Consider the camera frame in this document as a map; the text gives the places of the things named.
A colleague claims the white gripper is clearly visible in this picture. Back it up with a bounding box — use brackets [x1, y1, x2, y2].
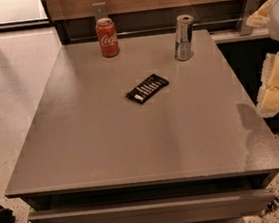
[246, 0, 279, 118]

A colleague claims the silver redbull can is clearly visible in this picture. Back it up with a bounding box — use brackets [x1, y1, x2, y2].
[174, 14, 194, 61]

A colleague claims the red coca-cola can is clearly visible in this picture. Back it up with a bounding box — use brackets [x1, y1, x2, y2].
[96, 17, 120, 58]

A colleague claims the black screwdriver bit set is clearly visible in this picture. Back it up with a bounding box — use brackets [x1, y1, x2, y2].
[125, 74, 169, 104]

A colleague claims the grey drawer cabinet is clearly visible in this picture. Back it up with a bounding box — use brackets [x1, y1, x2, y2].
[6, 30, 279, 223]

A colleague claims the right grey metal bracket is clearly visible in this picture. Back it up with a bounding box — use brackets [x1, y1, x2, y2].
[236, 0, 261, 36]

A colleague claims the grey metal bracket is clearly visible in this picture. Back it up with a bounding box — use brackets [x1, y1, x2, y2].
[92, 2, 108, 21]
[236, 0, 261, 36]

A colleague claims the left grey metal bracket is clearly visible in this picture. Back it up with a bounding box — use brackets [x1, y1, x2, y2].
[92, 2, 108, 21]

